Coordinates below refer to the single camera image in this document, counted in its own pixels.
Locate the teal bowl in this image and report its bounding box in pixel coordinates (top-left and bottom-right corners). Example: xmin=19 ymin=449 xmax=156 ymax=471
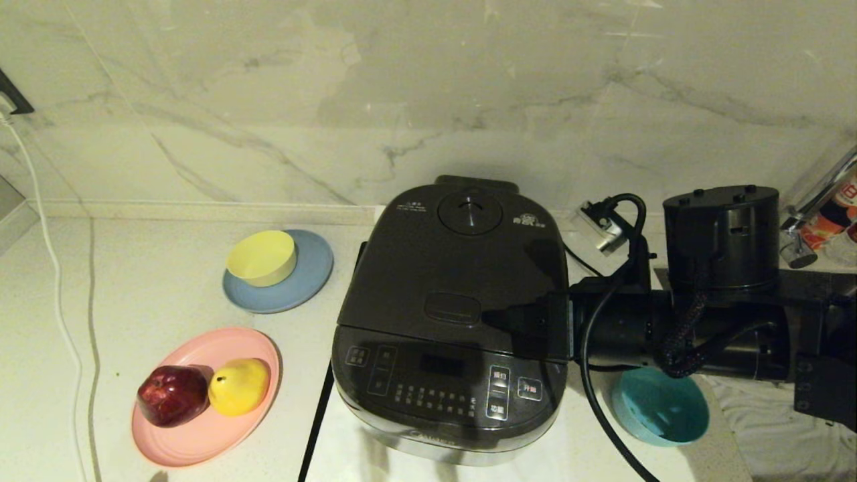
xmin=611 ymin=366 xmax=710 ymax=447

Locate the black rice cooker lid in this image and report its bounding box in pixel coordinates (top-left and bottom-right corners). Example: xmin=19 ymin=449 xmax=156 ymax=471
xmin=337 ymin=175 xmax=571 ymax=366

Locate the yellow bowl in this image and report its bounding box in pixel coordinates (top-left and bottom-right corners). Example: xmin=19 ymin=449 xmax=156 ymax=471
xmin=226 ymin=230 xmax=297 ymax=288

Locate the white crumpled cloth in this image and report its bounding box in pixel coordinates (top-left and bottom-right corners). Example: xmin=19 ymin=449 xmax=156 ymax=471
xmin=703 ymin=375 xmax=857 ymax=482

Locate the chrome faucet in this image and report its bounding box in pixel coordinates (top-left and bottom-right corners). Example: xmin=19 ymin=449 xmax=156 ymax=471
xmin=779 ymin=144 xmax=857 ymax=270

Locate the blue plate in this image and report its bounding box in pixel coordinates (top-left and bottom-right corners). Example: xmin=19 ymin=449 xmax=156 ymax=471
xmin=222 ymin=229 xmax=334 ymax=315

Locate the yellow pear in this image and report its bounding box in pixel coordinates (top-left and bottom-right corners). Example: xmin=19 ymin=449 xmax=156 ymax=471
xmin=208 ymin=358 xmax=272 ymax=417

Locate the pink plate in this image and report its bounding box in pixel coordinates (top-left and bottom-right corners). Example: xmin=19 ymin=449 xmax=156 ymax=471
xmin=131 ymin=327 xmax=282 ymax=469

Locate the red apple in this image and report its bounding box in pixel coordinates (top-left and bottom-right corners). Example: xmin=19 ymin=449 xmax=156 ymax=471
xmin=137 ymin=366 xmax=210 ymax=428

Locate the black power cord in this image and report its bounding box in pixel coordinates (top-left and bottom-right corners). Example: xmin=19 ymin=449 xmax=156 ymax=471
xmin=566 ymin=244 xmax=603 ymax=278

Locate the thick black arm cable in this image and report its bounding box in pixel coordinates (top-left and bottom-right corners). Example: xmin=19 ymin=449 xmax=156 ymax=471
xmin=579 ymin=271 xmax=662 ymax=482

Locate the black camera bracket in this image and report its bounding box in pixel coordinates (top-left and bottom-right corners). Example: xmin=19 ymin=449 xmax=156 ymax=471
xmin=623 ymin=231 xmax=655 ymax=293

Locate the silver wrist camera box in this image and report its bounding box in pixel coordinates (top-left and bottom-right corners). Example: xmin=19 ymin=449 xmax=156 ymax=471
xmin=577 ymin=204 xmax=627 ymax=257

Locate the black braided cable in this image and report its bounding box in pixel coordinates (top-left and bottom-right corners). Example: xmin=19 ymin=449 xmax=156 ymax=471
xmin=659 ymin=278 xmax=712 ymax=380

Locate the black camera cable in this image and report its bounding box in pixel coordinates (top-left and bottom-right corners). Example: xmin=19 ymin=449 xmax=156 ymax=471
xmin=598 ymin=193 xmax=648 ymax=252

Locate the white cable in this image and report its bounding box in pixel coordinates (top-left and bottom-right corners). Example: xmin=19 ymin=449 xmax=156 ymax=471
xmin=0 ymin=114 xmax=88 ymax=482

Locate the black wall socket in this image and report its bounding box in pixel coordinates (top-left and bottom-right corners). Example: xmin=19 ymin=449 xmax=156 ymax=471
xmin=0 ymin=69 xmax=34 ymax=116

